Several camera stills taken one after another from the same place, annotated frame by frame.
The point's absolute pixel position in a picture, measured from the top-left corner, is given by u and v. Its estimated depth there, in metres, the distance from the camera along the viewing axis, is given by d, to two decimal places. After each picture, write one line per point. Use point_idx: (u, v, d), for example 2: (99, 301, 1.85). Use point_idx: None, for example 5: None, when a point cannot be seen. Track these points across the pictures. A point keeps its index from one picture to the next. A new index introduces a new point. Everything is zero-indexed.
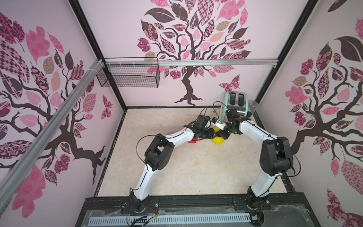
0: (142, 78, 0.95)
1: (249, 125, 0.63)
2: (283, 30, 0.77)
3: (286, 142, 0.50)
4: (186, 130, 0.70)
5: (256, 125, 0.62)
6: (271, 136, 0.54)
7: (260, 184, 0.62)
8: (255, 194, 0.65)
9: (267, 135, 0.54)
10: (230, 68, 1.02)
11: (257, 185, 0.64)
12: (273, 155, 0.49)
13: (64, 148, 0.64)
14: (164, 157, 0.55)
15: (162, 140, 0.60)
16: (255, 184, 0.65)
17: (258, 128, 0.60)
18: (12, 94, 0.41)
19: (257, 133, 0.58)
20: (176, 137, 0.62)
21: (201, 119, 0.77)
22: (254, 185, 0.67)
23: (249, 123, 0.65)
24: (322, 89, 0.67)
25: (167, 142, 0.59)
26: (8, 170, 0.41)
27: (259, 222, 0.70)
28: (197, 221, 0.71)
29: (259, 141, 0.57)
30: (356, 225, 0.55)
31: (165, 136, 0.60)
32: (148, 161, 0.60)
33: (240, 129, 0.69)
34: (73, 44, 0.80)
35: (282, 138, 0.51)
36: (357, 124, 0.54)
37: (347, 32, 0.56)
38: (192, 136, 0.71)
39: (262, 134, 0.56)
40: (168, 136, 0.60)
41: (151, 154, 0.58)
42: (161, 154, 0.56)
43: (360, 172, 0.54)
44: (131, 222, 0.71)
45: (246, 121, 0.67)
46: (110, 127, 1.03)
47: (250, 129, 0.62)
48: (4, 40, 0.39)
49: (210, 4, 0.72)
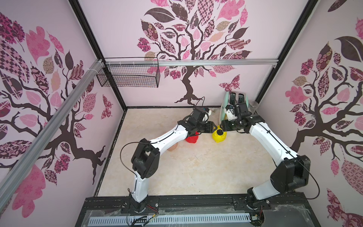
0: (142, 78, 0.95)
1: (265, 134, 0.53)
2: (283, 30, 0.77)
3: (307, 163, 0.43)
4: (177, 129, 0.61)
5: (272, 134, 0.52)
6: (290, 154, 0.46)
7: (265, 193, 0.59)
8: (255, 196, 0.65)
9: (285, 152, 0.46)
10: (230, 68, 1.02)
11: (260, 190, 0.62)
12: (291, 176, 0.43)
13: (64, 148, 0.64)
14: (150, 165, 0.49)
15: (148, 145, 0.54)
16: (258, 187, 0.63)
17: (273, 136, 0.52)
18: (12, 94, 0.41)
19: (272, 143, 0.50)
20: (164, 140, 0.54)
21: (197, 112, 0.67)
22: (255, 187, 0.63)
23: (264, 130, 0.54)
24: (322, 89, 0.67)
25: (153, 148, 0.52)
26: (8, 170, 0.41)
27: (259, 222, 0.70)
28: (197, 221, 0.71)
29: (273, 153, 0.50)
30: (356, 225, 0.55)
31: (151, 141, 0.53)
32: (135, 168, 0.55)
33: (251, 132, 0.60)
34: (73, 44, 0.80)
35: (304, 158, 0.44)
36: (357, 124, 0.54)
37: (348, 32, 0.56)
38: (185, 135, 0.62)
39: (278, 147, 0.48)
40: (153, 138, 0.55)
41: (137, 162, 0.53)
42: (147, 162, 0.50)
43: (360, 172, 0.54)
44: (131, 222, 0.71)
45: (260, 125, 0.56)
46: (110, 127, 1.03)
47: (263, 135, 0.53)
48: (4, 40, 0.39)
49: (210, 4, 0.72)
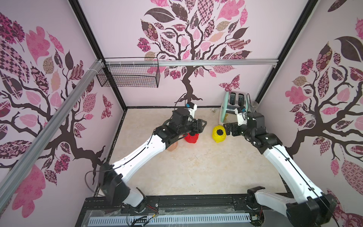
0: (142, 78, 0.85)
1: (283, 161, 0.47)
2: (283, 30, 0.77)
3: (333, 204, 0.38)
4: (151, 142, 0.50)
5: (291, 162, 0.46)
6: (314, 192, 0.40)
7: (270, 205, 0.57)
8: (256, 198, 0.65)
9: (308, 189, 0.41)
10: (230, 68, 1.02)
11: (264, 198, 0.60)
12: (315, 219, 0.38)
13: (64, 148, 0.64)
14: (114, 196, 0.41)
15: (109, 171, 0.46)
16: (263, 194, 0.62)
17: (292, 165, 0.45)
18: (12, 94, 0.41)
19: (292, 174, 0.44)
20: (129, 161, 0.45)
21: (177, 115, 0.54)
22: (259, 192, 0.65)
23: (282, 157, 0.48)
24: (322, 89, 0.67)
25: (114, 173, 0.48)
26: (8, 170, 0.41)
27: (259, 222, 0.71)
28: (197, 221, 0.71)
29: (292, 186, 0.44)
30: (355, 225, 0.55)
31: (112, 167, 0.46)
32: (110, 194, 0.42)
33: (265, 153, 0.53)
34: (73, 44, 0.80)
35: (330, 197, 0.39)
36: (357, 124, 0.54)
37: (348, 32, 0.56)
38: (164, 145, 0.52)
39: (299, 182, 0.42)
40: (117, 161, 0.44)
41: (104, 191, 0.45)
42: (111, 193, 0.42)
43: (360, 172, 0.54)
44: (131, 222, 0.71)
45: (278, 149, 0.49)
46: (110, 127, 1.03)
47: (281, 163, 0.47)
48: (4, 40, 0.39)
49: (210, 4, 0.72)
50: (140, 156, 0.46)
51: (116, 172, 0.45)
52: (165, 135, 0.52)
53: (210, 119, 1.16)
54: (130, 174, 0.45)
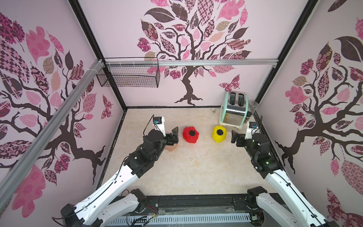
0: (142, 78, 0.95)
1: (283, 186, 0.49)
2: (283, 30, 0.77)
3: None
4: (120, 175, 0.46)
5: (292, 187, 0.48)
6: (316, 219, 0.41)
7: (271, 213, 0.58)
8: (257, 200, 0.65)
9: (311, 216, 0.41)
10: (230, 68, 1.02)
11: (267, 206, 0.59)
12: None
13: (64, 148, 0.64)
14: None
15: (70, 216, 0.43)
16: (266, 202, 0.60)
17: (294, 191, 0.47)
18: (12, 94, 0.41)
19: (293, 200, 0.45)
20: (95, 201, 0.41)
21: (148, 140, 0.48)
22: (262, 197, 0.63)
23: (283, 182, 0.49)
24: (322, 89, 0.67)
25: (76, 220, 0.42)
26: (8, 170, 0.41)
27: (259, 222, 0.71)
28: (197, 221, 0.71)
29: (295, 213, 0.45)
30: (355, 225, 0.55)
31: (74, 211, 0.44)
32: None
33: (267, 179, 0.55)
34: (73, 43, 0.80)
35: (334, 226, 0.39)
36: (357, 124, 0.54)
37: (348, 32, 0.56)
38: (135, 177, 0.48)
39: (302, 208, 0.43)
40: (80, 202, 0.41)
41: None
42: None
43: (360, 172, 0.54)
44: (131, 222, 0.71)
45: (278, 175, 0.51)
46: (110, 127, 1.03)
47: (283, 189, 0.49)
48: (4, 40, 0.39)
49: (210, 4, 0.72)
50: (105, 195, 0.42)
51: (77, 217, 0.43)
52: (136, 164, 0.48)
53: (210, 119, 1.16)
54: (94, 215, 0.41)
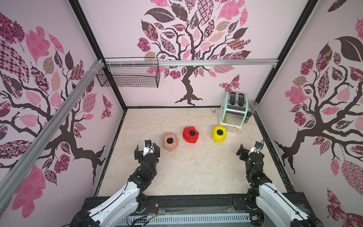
0: (142, 78, 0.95)
1: (272, 192, 0.56)
2: (283, 30, 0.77)
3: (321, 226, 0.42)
4: (128, 187, 0.56)
5: (279, 193, 0.55)
6: (299, 215, 0.46)
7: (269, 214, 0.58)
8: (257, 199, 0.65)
9: (294, 213, 0.47)
10: (230, 68, 1.02)
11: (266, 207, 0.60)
12: None
13: (64, 148, 0.64)
14: None
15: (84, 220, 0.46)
16: (265, 204, 0.60)
17: (280, 196, 0.54)
18: (12, 94, 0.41)
19: (279, 202, 0.52)
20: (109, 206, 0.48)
21: (145, 164, 0.60)
22: (262, 198, 0.63)
23: (271, 189, 0.58)
24: (322, 89, 0.67)
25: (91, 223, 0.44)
26: (8, 170, 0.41)
27: (259, 222, 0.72)
28: (197, 221, 0.71)
29: (284, 216, 0.50)
30: (355, 225, 0.55)
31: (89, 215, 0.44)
32: None
33: (260, 192, 0.62)
34: (73, 44, 0.80)
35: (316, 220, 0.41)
36: (357, 124, 0.54)
37: (347, 32, 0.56)
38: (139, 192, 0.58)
39: (286, 207, 0.49)
40: (93, 208, 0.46)
41: None
42: None
43: (360, 172, 0.54)
44: (131, 222, 0.71)
45: (267, 185, 0.60)
46: (110, 127, 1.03)
47: (271, 196, 0.56)
48: (4, 40, 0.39)
49: (210, 4, 0.72)
50: (114, 204, 0.49)
51: (93, 220, 0.43)
52: (139, 181, 0.60)
53: (210, 119, 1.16)
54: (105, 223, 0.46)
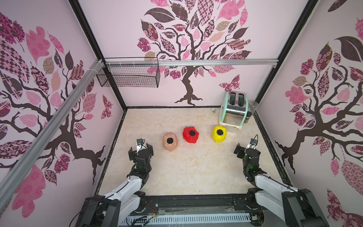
0: (142, 78, 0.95)
1: (266, 178, 0.60)
2: (283, 30, 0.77)
3: (310, 195, 0.44)
4: (131, 178, 0.60)
5: (272, 178, 0.59)
6: (290, 188, 0.49)
7: (269, 206, 0.58)
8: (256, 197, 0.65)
9: (286, 187, 0.50)
10: (230, 68, 1.02)
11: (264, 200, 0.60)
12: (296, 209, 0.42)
13: (64, 148, 0.64)
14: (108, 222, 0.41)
15: (103, 202, 0.45)
16: (264, 197, 0.61)
17: (274, 180, 0.57)
18: (12, 94, 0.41)
19: (273, 184, 0.54)
20: (121, 191, 0.51)
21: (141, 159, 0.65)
22: (260, 193, 0.64)
23: (265, 176, 0.62)
24: (322, 89, 0.67)
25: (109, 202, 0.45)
26: (8, 170, 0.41)
27: (259, 222, 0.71)
28: (197, 221, 0.71)
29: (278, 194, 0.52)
30: (355, 225, 0.55)
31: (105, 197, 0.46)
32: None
33: (256, 183, 0.64)
34: (73, 43, 0.80)
35: (305, 191, 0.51)
36: (357, 124, 0.54)
37: (348, 32, 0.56)
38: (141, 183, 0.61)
39: (279, 186, 0.52)
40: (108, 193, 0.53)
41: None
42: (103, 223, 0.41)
43: (360, 172, 0.54)
44: (131, 222, 0.71)
45: (261, 174, 0.64)
46: (110, 127, 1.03)
47: (266, 181, 0.58)
48: (4, 40, 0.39)
49: (210, 4, 0.72)
50: (125, 188, 0.53)
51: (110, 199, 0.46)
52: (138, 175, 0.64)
53: (210, 119, 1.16)
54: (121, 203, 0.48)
